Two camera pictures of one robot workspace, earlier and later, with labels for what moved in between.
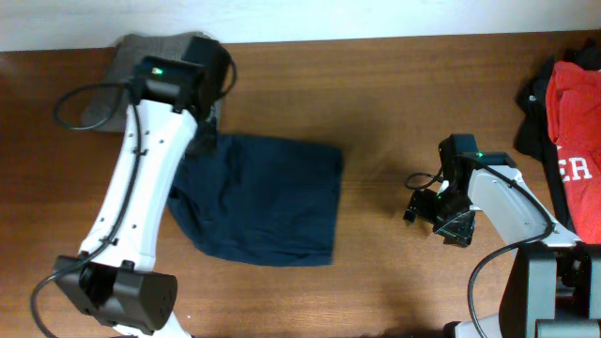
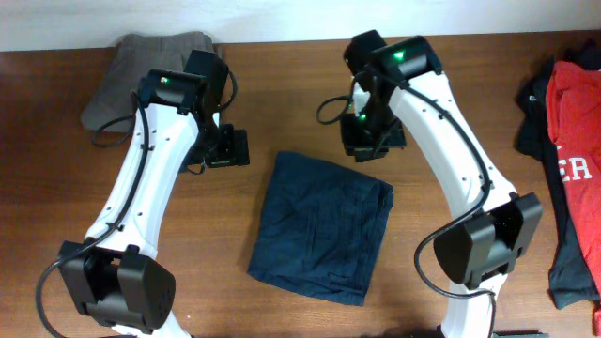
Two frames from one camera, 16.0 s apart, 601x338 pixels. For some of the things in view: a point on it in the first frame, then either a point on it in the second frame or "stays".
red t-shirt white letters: x=573 y=111 stays
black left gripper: x=208 y=142 stays
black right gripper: x=459 y=233 to x=362 y=148
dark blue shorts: x=269 y=200 to x=321 y=228
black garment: x=532 y=132 stays
